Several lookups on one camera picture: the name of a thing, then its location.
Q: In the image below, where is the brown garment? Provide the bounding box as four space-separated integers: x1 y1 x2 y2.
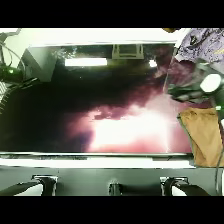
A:
178 106 224 168

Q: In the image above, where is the purple patterned garment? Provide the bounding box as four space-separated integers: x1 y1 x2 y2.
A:
174 28 224 65

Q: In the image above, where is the silver frame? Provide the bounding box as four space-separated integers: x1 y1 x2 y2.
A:
0 156 198 197

